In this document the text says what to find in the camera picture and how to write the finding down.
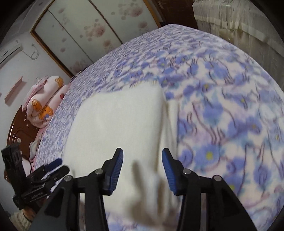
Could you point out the dark wooden door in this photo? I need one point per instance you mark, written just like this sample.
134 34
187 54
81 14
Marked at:
178 12

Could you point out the cream ruffled furniture cover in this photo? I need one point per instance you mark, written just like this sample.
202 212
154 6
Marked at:
242 24

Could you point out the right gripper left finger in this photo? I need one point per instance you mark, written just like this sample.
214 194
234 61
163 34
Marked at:
102 181

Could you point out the pink wall shelf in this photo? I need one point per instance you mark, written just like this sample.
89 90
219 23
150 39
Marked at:
13 90

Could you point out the floral sliding wardrobe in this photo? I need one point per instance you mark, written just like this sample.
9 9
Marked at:
78 33

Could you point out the white wall air conditioner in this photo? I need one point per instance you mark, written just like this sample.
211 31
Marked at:
9 51

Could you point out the white fleece cardigan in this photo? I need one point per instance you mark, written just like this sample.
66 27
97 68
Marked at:
141 122

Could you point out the blue floral bed blanket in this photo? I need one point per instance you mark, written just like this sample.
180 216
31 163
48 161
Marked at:
230 117

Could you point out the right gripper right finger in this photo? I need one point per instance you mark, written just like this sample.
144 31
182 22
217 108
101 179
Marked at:
184 182

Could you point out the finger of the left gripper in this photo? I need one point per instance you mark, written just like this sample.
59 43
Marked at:
53 165

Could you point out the person's left hand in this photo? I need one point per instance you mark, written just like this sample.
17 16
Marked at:
31 212

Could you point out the pink bear-print folded quilt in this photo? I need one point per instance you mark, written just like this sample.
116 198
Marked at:
43 99

